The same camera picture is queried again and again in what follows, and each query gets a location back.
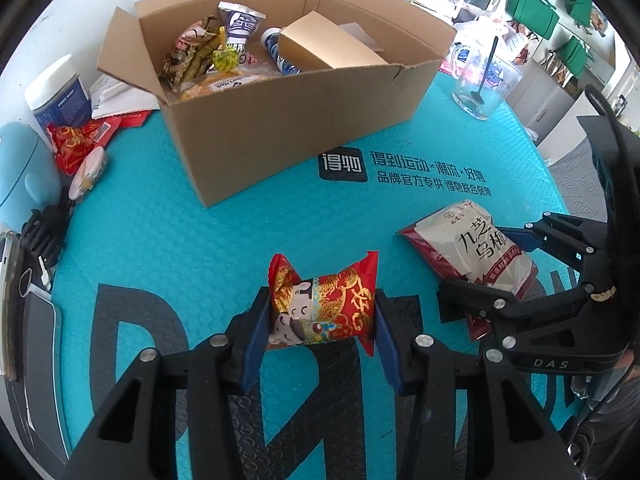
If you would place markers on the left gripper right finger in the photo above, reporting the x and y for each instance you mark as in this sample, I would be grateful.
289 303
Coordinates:
509 434

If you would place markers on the brown cardboard box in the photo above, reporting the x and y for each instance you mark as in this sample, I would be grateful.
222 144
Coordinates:
234 138

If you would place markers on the green tote bag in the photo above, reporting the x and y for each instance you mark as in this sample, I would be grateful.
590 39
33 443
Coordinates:
539 16

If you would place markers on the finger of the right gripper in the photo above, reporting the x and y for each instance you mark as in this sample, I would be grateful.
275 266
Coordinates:
561 316
578 242

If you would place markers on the clear drinking glass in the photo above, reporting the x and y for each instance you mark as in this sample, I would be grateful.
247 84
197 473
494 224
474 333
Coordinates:
467 63

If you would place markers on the purple silver snack packet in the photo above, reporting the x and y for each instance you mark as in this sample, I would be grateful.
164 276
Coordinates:
241 22

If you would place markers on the black spoon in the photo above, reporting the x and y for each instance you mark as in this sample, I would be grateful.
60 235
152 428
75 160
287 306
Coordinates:
477 94

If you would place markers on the red gold snack packet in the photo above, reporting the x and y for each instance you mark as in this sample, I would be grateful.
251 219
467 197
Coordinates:
327 308

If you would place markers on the small round pink packet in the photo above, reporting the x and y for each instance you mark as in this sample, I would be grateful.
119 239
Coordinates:
88 173

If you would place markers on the yellow crisps clear bag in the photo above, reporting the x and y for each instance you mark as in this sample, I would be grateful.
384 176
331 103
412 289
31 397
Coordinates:
216 81

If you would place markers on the green candy yellow stick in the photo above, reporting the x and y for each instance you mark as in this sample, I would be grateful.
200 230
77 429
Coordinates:
224 58

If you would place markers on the teal printed table mat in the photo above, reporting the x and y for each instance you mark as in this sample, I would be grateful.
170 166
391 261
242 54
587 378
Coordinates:
146 265

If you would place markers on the green brown nut bag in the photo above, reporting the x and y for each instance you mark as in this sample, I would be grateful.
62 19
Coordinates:
192 52

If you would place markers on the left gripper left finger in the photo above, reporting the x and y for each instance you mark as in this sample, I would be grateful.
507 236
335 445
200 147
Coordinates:
132 436

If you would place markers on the gold window box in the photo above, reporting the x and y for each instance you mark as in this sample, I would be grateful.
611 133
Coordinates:
315 43

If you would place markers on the black smartphone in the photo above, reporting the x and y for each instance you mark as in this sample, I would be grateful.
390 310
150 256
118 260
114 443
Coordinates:
44 409

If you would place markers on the white red plum soup bag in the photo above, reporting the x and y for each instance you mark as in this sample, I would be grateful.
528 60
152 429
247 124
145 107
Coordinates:
461 241

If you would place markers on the frosted zip bag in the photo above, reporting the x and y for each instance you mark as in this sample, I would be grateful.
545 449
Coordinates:
356 31

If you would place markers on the light blue robot figure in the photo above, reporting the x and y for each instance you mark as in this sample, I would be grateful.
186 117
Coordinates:
29 178

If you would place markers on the blue tablet tube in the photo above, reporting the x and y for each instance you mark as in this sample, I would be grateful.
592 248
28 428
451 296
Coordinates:
270 41

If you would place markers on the white cap blue jar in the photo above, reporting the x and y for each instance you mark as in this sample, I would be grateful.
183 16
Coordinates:
57 97

